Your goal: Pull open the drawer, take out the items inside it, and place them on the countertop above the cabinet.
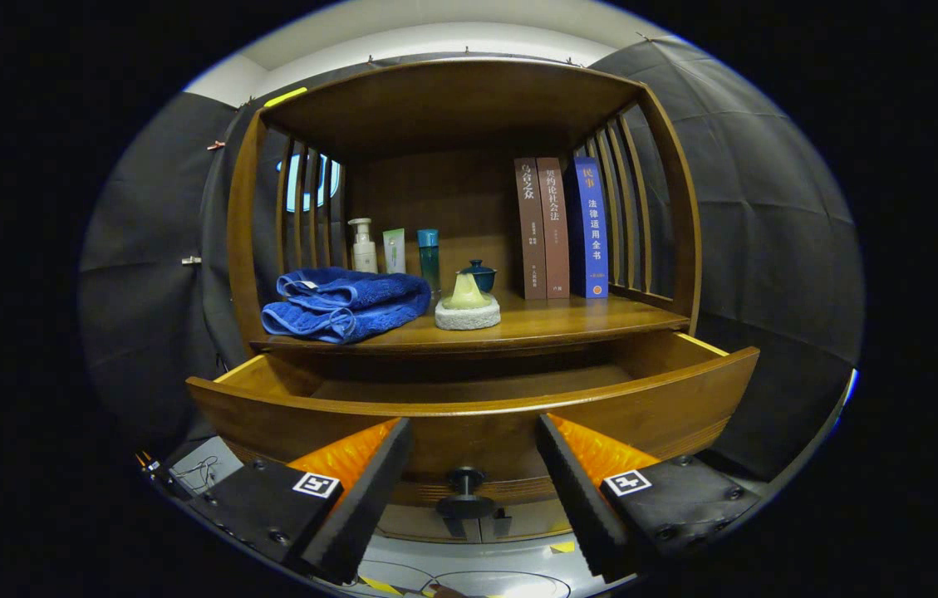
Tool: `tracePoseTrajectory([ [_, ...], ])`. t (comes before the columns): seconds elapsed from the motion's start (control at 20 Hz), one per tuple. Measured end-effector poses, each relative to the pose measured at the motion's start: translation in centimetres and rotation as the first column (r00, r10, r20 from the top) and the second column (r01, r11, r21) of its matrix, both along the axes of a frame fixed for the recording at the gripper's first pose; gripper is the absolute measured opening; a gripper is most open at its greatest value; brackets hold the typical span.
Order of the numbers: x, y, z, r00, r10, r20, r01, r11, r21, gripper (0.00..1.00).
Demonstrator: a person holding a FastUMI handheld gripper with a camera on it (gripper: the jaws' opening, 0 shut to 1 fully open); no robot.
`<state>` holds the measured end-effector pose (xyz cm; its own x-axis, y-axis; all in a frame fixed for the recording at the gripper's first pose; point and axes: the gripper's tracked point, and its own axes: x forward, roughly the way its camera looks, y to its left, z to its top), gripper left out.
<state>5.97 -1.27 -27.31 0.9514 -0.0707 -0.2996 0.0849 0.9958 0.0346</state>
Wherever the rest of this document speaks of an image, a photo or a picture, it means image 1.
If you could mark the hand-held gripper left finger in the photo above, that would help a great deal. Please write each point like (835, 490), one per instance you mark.
(369, 498)

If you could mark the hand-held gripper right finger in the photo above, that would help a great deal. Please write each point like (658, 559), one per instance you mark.
(577, 498)

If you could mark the wooden drawer with black knob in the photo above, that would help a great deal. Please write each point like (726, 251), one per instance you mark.
(468, 423)

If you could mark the pale green ornament grey base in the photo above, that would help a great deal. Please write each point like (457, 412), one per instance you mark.
(468, 314)

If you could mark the wooden countertop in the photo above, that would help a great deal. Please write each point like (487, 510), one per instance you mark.
(568, 320)

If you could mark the wooden cabinet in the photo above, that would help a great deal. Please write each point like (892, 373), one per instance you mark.
(452, 108)

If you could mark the yellow floor tape piece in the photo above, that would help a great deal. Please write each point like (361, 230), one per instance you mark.
(562, 546)

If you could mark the folded blue towel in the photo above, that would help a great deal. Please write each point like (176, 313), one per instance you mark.
(352, 307)

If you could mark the blue lidded teacup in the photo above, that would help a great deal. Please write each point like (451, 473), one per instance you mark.
(483, 278)

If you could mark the white pump bottle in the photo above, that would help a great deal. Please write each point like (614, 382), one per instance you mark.
(364, 253)

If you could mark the white and green tube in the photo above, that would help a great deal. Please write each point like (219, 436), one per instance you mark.
(394, 253)

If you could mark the teal bottle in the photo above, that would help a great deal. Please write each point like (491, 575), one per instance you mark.
(429, 257)

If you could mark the blue book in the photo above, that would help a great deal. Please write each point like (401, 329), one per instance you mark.
(593, 241)

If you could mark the reddish brown book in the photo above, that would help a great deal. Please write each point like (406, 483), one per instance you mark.
(556, 241)

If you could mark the dark brown book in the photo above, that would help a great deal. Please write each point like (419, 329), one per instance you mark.
(531, 241)

